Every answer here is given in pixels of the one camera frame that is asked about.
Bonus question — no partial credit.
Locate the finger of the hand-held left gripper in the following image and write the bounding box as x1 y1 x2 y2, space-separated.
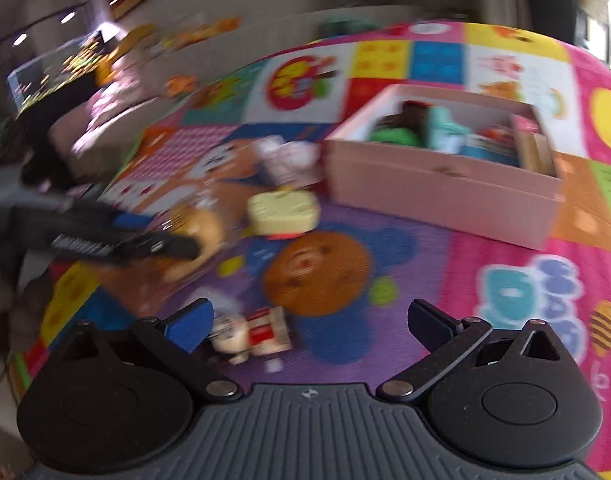
60 202 157 235
52 231 201 267

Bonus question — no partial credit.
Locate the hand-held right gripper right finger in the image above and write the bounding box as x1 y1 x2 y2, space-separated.
376 299 566 403

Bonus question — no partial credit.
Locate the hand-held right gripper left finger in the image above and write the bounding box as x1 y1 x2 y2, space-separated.
55 298 241 401

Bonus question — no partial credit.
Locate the tan bread toy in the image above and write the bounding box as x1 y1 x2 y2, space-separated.
162 205 227 282

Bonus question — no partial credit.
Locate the small red white figurine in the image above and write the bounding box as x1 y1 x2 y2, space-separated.
208 307 294 362

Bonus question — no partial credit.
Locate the pink cardboard box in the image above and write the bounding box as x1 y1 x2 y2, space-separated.
323 84 566 251

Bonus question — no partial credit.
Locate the blue cotton pad packet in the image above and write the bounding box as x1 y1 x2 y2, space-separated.
458 142 519 167

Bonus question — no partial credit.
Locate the brown green crochet doll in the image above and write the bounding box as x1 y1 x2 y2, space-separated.
368 101 432 148

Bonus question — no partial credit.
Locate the colourful printed play mat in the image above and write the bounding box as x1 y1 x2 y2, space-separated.
10 20 611 480

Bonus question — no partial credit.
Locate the yellow squishy toy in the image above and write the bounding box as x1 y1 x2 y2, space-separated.
246 189 320 239

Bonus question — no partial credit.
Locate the orange fish plush toy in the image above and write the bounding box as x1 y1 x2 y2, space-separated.
164 75 199 99

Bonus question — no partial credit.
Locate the dark display cabinet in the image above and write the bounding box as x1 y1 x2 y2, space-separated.
8 30 107 113

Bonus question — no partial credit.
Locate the white pink scrunchie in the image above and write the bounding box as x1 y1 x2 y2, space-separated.
255 135 322 187

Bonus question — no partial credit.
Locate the orange yellow plush toy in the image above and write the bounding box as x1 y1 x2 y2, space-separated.
160 17 242 47

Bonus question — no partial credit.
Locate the teal cloth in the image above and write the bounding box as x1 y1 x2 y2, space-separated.
323 17 382 37

